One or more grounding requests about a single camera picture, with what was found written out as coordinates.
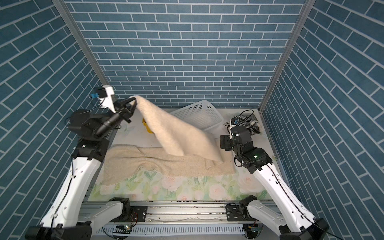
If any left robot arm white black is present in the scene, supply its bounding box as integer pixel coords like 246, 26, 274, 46
25, 98, 137, 240

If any aluminium front rail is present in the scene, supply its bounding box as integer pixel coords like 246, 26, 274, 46
59, 201, 301, 226

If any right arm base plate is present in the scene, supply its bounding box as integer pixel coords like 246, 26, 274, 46
225, 203, 256, 222

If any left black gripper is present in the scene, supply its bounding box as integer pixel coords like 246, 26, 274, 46
93, 97, 138, 141

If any beige knitted scarf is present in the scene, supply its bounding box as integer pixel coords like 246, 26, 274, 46
102, 96, 235, 186

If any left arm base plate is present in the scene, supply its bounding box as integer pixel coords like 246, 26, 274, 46
111, 206, 148, 223

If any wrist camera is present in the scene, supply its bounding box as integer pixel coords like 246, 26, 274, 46
90, 85, 116, 113
228, 117, 239, 140

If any white plastic mesh basket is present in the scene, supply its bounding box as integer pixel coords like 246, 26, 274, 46
170, 100, 224, 132

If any black white patterned cloth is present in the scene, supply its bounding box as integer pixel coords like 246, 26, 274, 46
234, 114, 261, 136

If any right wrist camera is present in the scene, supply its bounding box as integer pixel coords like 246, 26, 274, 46
228, 117, 239, 140

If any floral table mat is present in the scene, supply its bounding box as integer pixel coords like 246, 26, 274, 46
88, 110, 276, 202

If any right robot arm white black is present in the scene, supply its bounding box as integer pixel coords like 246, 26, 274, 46
220, 123, 329, 240

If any yellow cup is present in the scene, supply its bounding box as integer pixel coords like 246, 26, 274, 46
142, 118, 154, 134

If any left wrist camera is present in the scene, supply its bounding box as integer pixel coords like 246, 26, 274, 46
90, 85, 116, 113

